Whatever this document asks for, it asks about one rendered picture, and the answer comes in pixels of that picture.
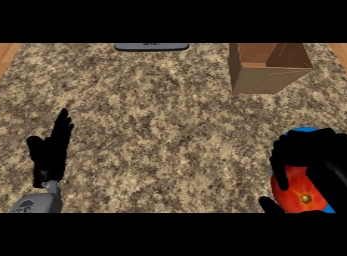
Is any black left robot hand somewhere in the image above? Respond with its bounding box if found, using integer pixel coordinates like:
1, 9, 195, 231
25, 107, 75, 188

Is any open cardboard box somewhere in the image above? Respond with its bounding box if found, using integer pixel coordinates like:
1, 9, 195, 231
227, 43, 314, 95

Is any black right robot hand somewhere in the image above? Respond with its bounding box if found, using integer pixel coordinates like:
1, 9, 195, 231
257, 127, 347, 214

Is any dark grey appliance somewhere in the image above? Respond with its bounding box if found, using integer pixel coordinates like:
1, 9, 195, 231
112, 43, 190, 52

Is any red tomato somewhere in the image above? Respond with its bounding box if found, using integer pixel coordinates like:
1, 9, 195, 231
270, 165, 330, 214

